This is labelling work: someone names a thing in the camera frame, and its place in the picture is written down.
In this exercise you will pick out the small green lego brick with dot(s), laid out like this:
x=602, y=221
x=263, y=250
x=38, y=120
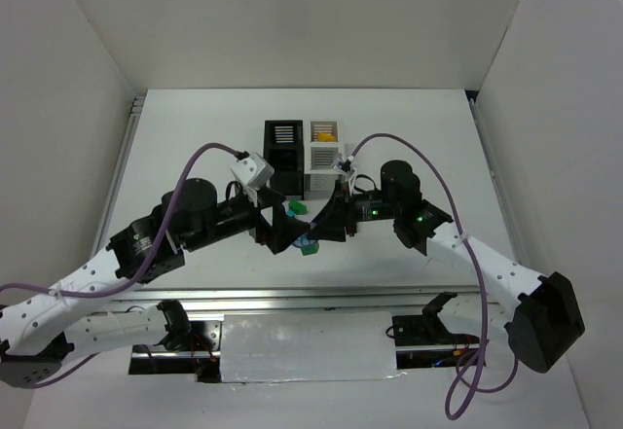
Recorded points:
x=310, y=248

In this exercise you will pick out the black slotted container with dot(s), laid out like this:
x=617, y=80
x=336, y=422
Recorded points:
x=284, y=150

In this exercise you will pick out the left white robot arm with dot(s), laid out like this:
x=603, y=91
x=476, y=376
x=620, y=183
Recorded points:
x=65, y=323

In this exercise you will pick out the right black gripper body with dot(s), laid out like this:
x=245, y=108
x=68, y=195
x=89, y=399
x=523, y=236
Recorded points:
x=348, y=214

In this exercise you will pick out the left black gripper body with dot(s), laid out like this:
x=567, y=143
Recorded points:
x=265, y=220

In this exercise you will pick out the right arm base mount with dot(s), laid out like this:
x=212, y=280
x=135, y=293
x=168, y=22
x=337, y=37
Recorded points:
x=422, y=341

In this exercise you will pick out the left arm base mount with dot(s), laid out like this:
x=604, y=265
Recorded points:
x=190, y=348

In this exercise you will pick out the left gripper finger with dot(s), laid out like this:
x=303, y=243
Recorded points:
x=287, y=216
x=285, y=237

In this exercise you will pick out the yellow lego brick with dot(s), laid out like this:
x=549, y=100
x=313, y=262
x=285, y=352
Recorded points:
x=325, y=137

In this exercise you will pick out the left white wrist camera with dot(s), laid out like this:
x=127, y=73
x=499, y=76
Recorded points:
x=252, y=172

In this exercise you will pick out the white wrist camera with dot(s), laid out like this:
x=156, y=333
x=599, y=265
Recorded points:
x=344, y=166
x=252, y=172

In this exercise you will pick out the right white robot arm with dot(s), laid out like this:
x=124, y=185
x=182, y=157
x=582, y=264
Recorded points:
x=545, y=318

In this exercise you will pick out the white tape covered plate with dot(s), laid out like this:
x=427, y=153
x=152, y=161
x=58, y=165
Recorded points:
x=300, y=347

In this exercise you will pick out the purple round flower lego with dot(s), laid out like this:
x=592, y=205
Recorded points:
x=303, y=241

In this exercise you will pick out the white slotted container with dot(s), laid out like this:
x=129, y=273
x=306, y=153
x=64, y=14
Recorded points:
x=319, y=176

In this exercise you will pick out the green curved lego brick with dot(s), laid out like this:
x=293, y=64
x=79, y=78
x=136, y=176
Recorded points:
x=297, y=207

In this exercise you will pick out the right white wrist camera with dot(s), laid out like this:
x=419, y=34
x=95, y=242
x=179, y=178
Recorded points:
x=344, y=166

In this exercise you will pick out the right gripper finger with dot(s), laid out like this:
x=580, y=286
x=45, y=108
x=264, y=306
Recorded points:
x=332, y=213
x=329, y=231

